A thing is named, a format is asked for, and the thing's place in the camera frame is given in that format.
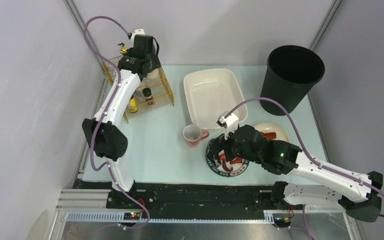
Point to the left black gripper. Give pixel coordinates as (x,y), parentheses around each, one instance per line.
(151,62)

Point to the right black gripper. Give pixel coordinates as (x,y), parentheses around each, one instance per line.
(219,147)

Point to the black lid spice jar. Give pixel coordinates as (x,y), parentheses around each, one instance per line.
(152,76)

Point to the blue rimmed plate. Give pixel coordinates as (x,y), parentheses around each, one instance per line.
(238,170)

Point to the pink ceramic mug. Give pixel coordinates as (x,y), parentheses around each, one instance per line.
(193,135)

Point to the small black cap jar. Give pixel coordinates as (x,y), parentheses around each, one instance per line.
(147,93)

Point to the white lid spice jar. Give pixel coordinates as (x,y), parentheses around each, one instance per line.
(138,93)

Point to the yellow label sauce bottle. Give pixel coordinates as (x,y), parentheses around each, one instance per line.
(132,106)

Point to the white rectangular basin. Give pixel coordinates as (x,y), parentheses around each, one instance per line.
(209,93)

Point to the black trash bin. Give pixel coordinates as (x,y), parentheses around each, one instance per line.
(291,73)

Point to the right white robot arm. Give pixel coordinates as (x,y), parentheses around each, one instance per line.
(335,187)

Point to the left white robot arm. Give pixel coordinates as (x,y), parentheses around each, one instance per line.
(107,144)

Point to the dark red sausage piece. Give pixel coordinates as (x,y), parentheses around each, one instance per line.
(226,166)

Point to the small red sausage piece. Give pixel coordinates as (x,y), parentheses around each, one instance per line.
(236,160)

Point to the cream round plate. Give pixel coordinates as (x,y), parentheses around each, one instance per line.
(269,127)

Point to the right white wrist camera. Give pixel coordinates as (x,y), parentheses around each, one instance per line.
(228,121)

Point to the yellow wire basket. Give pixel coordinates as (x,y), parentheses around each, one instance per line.
(161,91)

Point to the aluminium frame post left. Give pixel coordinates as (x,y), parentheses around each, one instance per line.
(81,23)

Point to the aluminium frame post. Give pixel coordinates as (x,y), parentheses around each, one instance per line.
(81,23)
(333,9)

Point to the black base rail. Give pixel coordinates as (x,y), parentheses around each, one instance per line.
(202,202)

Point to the aluminium frame post right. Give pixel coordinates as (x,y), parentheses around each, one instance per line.
(333,9)

